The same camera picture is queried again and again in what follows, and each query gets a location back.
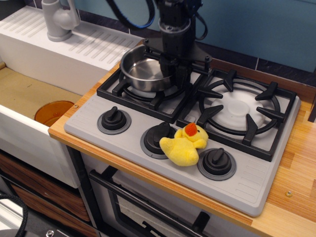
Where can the grey toy stove top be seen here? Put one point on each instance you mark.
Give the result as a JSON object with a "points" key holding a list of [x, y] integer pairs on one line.
{"points": [[246, 191]]}

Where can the black oven door handle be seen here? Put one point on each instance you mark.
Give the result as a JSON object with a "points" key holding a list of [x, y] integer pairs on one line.
{"points": [[105, 180]]}

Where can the black right stove knob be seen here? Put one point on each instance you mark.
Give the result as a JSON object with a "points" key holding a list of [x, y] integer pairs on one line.
{"points": [[217, 164]]}

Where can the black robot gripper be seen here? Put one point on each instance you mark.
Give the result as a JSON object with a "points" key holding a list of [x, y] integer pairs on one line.
{"points": [[177, 52]]}

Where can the grey toy faucet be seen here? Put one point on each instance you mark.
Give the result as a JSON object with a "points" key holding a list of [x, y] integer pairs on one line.
{"points": [[59, 21]]}

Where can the yellow stuffed duck toy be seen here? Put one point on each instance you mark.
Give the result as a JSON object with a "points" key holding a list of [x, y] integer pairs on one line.
{"points": [[182, 149]]}

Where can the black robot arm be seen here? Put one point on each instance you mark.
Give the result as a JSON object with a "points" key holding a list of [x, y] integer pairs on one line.
{"points": [[177, 12]]}

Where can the stainless steel saucepan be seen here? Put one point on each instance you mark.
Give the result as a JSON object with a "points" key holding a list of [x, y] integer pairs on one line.
{"points": [[144, 73]]}

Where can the black right burner grate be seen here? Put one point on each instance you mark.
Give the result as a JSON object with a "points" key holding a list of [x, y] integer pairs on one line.
{"points": [[240, 113]]}

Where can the orange plastic sink drain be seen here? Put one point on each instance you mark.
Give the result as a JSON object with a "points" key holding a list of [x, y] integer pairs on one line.
{"points": [[51, 112]]}

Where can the white toy sink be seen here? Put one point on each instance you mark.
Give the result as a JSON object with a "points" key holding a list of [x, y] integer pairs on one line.
{"points": [[35, 71]]}

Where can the wooden drawer fronts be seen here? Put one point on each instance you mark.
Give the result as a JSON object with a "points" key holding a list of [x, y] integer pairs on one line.
{"points": [[46, 195]]}

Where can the black left burner grate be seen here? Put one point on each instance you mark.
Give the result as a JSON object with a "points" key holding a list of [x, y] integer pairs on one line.
{"points": [[153, 101]]}

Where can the black left stove knob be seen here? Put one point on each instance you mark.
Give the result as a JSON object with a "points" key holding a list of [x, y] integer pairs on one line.
{"points": [[114, 121]]}

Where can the black stove knob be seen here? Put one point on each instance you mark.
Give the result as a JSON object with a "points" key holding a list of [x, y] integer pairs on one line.
{"points": [[217, 164], [114, 121], [150, 139]]}

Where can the black middle stove knob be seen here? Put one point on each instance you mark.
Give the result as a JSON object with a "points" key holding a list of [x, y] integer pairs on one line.
{"points": [[150, 139]]}

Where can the black burner grate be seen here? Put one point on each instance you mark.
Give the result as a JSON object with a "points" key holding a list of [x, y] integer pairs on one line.
{"points": [[240, 113], [153, 101]]}

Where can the grey oven door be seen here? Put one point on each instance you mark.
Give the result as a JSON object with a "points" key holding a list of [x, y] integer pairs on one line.
{"points": [[142, 210]]}

